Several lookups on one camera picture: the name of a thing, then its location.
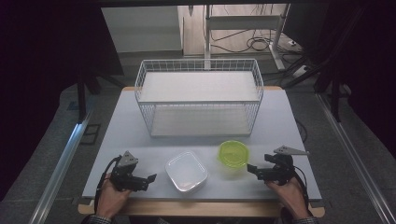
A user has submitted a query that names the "white power strip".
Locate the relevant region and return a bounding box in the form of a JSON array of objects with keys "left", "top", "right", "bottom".
[{"left": 291, "top": 64, "right": 310, "bottom": 78}]

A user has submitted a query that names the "aluminium floor rail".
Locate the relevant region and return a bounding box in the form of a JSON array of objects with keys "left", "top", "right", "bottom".
[
  {"left": 28, "top": 108, "right": 95, "bottom": 224},
  {"left": 315, "top": 92, "right": 396, "bottom": 224}
]

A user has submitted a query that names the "thin black floor cable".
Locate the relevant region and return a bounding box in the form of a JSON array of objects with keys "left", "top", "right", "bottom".
[{"left": 294, "top": 119, "right": 309, "bottom": 144}]

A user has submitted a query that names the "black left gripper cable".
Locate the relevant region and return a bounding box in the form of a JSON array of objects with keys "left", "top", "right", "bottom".
[{"left": 93, "top": 155, "right": 122, "bottom": 216}]

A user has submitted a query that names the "black metal stand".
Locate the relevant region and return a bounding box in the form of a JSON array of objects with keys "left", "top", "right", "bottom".
[
  {"left": 279, "top": 6, "right": 366, "bottom": 123},
  {"left": 76, "top": 70, "right": 126, "bottom": 123}
]

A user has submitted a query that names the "grey table mat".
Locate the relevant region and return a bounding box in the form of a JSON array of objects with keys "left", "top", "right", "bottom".
[{"left": 81, "top": 88, "right": 323, "bottom": 202}]

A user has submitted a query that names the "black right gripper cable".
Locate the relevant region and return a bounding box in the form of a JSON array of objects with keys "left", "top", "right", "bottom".
[{"left": 292, "top": 165, "right": 311, "bottom": 217}]

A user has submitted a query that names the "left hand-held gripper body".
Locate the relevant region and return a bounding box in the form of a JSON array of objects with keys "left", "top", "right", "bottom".
[{"left": 109, "top": 150, "right": 149, "bottom": 192}]

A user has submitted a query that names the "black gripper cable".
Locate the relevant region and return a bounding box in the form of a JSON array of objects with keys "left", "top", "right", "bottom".
[
  {"left": 93, "top": 155, "right": 122, "bottom": 216},
  {"left": 292, "top": 165, "right": 311, "bottom": 217}
]

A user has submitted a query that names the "white cabinet panel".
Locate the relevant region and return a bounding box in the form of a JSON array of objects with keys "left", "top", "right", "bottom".
[{"left": 100, "top": 6, "right": 183, "bottom": 54}]

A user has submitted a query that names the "wooden table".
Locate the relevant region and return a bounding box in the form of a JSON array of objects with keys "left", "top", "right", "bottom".
[{"left": 77, "top": 85, "right": 327, "bottom": 218}]

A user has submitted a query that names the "white wire shelf rack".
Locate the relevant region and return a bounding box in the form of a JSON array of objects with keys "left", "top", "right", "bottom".
[{"left": 134, "top": 58, "right": 265, "bottom": 138}]

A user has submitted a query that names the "white square lidded container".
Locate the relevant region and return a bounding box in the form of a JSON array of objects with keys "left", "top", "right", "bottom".
[{"left": 163, "top": 150, "right": 209, "bottom": 195}]

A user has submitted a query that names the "white metal desk frame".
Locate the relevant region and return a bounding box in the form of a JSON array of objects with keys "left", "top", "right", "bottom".
[{"left": 204, "top": 3, "right": 291, "bottom": 71}]

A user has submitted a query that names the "green round plastic container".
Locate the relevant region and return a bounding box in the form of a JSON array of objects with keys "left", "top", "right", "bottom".
[{"left": 217, "top": 139, "right": 251, "bottom": 171}]

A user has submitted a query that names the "person's left hand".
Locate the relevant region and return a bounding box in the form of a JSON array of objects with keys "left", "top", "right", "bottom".
[{"left": 95, "top": 173, "right": 133, "bottom": 219}]

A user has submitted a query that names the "black floor cable bundle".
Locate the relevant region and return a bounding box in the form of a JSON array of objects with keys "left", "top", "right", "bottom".
[{"left": 209, "top": 28, "right": 283, "bottom": 54}]

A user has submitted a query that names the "person's right hand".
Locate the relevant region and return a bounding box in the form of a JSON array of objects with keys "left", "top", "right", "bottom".
[{"left": 265, "top": 177, "right": 311, "bottom": 220}]

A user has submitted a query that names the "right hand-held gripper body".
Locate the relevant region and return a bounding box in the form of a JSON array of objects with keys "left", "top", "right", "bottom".
[{"left": 257, "top": 145, "right": 311, "bottom": 187}]

